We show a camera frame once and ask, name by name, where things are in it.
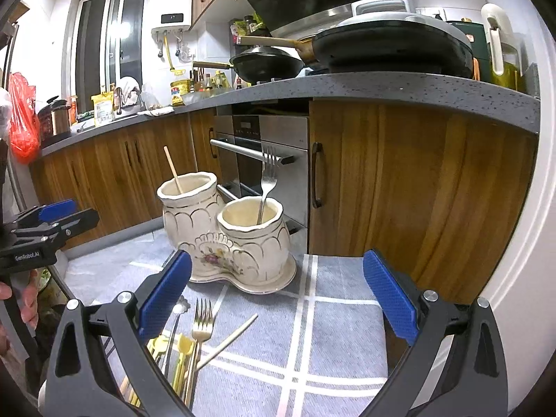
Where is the dark green appliance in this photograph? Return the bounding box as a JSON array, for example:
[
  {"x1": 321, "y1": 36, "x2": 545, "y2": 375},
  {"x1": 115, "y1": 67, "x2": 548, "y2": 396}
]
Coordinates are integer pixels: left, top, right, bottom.
[{"x1": 447, "y1": 18, "x2": 485, "y2": 81}]

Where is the stainless built-in oven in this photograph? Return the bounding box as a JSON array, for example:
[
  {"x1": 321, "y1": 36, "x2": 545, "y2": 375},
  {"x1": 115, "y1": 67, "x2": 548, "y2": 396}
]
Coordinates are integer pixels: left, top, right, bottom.
[{"x1": 215, "y1": 113, "x2": 312, "y2": 265}]

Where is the grey speckled countertop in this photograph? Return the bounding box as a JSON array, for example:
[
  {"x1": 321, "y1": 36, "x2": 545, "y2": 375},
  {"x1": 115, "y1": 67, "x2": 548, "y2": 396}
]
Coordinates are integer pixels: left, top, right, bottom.
[{"x1": 39, "y1": 72, "x2": 541, "y2": 157}]

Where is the person's left hand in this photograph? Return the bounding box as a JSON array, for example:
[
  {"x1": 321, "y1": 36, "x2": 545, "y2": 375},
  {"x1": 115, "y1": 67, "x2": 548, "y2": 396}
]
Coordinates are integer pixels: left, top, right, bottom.
[{"x1": 0, "y1": 269, "x2": 41, "y2": 331}]

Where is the black electric griddle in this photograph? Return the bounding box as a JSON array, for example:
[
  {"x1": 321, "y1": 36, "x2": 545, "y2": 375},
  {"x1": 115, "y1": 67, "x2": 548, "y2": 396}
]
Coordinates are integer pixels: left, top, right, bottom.
[{"x1": 310, "y1": 0, "x2": 476, "y2": 80}]

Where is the cream ceramic double utensil holder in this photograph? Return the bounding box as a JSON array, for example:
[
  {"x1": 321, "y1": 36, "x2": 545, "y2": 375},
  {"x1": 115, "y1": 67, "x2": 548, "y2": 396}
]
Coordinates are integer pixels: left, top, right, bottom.
[{"x1": 157, "y1": 172, "x2": 298, "y2": 294}]

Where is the yellow food bag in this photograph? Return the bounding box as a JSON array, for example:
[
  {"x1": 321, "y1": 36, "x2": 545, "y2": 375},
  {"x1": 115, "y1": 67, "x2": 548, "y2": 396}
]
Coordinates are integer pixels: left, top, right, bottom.
[{"x1": 91, "y1": 91, "x2": 116, "y2": 126}]

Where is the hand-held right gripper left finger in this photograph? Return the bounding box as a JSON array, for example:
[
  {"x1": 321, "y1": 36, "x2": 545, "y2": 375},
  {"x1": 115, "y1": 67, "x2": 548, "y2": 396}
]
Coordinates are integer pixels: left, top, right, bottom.
[{"x1": 46, "y1": 249, "x2": 196, "y2": 417}]

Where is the wide wooden cabinet door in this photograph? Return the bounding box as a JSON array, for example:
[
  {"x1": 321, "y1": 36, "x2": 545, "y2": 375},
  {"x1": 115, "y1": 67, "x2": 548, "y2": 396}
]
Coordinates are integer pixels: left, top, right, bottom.
[{"x1": 308, "y1": 99, "x2": 539, "y2": 309}]

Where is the dark pressure cooker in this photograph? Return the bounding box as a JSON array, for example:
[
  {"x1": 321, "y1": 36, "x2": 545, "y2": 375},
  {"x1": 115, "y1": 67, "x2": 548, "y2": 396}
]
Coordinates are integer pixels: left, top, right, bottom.
[{"x1": 38, "y1": 96, "x2": 72, "y2": 140}]

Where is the row of condiment bottles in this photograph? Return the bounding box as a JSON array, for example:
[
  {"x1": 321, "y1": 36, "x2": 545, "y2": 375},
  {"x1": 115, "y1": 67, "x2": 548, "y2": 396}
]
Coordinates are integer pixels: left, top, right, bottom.
[{"x1": 189, "y1": 69, "x2": 244, "y2": 94}]

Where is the silver metal fork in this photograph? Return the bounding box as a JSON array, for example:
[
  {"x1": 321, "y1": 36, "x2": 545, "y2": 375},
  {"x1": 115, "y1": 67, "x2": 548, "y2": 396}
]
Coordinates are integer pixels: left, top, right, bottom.
[{"x1": 256, "y1": 145, "x2": 279, "y2": 223}]

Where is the red plastic bag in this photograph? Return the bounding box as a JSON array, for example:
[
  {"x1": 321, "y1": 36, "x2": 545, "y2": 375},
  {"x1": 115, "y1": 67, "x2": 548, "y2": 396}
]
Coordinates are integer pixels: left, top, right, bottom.
[{"x1": 8, "y1": 72, "x2": 41, "y2": 165}]

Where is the sliding glass window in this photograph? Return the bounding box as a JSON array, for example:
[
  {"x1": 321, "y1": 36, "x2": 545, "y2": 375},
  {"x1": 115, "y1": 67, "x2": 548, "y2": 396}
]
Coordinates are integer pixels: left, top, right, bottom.
[{"x1": 72, "y1": 0, "x2": 150, "y2": 96}]

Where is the white water heater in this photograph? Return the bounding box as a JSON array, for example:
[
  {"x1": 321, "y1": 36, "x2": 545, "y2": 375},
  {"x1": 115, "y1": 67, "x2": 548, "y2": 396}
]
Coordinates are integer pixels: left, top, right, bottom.
[{"x1": 151, "y1": 0, "x2": 194, "y2": 33}]

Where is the white hanging cloth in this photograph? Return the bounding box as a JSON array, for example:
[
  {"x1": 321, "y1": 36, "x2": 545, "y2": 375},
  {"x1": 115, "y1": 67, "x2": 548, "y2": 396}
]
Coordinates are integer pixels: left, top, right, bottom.
[{"x1": 117, "y1": 76, "x2": 142, "y2": 106}]

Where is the white-capped oil dispenser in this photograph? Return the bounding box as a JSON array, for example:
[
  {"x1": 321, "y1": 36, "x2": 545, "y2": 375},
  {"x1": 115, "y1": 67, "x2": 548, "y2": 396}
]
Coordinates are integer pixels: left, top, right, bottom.
[{"x1": 480, "y1": 3, "x2": 524, "y2": 90}]

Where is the black wok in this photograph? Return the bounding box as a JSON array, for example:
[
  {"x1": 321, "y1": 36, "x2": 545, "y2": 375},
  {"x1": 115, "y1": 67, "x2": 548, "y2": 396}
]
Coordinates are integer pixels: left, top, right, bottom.
[{"x1": 193, "y1": 46, "x2": 305, "y2": 85}]

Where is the narrow wooden cabinet door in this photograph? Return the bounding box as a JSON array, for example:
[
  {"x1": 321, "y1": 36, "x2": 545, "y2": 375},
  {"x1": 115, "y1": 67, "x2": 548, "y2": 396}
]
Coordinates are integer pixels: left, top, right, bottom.
[{"x1": 190, "y1": 108, "x2": 223, "y2": 209}]

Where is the yellow cooking oil bottle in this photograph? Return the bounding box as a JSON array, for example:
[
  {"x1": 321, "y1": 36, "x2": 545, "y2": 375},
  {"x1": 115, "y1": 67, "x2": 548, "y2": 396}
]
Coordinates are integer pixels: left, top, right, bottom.
[{"x1": 170, "y1": 79, "x2": 187, "y2": 107}]

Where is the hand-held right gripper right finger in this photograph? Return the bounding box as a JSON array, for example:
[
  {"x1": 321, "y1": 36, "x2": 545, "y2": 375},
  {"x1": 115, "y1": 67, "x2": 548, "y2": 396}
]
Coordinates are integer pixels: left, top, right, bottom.
[{"x1": 362, "y1": 249, "x2": 510, "y2": 417}]

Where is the grey plaid cloth mat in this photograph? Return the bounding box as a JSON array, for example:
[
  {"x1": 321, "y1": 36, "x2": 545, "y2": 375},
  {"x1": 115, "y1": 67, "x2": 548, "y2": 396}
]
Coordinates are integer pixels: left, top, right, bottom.
[{"x1": 84, "y1": 252, "x2": 394, "y2": 417}]

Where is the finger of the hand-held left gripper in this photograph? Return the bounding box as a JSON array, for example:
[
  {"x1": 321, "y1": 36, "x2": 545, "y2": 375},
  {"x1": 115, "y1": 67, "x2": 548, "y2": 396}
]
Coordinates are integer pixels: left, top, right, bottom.
[
  {"x1": 9, "y1": 208, "x2": 100, "y2": 250},
  {"x1": 13, "y1": 200, "x2": 78, "y2": 229}
]

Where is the flower-shaped metal spoon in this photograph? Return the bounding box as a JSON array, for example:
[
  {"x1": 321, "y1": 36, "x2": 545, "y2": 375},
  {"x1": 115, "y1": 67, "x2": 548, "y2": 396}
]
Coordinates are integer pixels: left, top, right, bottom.
[{"x1": 164, "y1": 294, "x2": 191, "y2": 378}]

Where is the wooden chopstick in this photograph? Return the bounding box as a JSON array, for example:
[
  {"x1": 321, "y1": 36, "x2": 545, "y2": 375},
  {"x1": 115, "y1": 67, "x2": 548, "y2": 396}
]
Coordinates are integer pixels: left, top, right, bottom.
[
  {"x1": 121, "y1": 376, "x2": 142, "y2": 407},
  {"x1": 164, "y1": 146, "x2": 183, "y2": 194},
  {"x1": 195, "y1": 314, "x2": 260, "y2": 371}
]

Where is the wooden-handled frying pan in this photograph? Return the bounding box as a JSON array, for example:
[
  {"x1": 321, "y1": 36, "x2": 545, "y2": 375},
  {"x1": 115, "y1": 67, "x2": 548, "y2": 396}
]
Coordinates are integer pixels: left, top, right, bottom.
[{"x1": 238, "y1": 35, "x2": 344, "y2": 72}]

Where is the shelf of spice packets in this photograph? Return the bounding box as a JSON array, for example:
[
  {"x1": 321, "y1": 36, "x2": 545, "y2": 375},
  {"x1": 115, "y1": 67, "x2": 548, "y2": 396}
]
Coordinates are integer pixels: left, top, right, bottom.
[{"x1": 229, "y1": 15, "x2": 272, "y2": 46}]

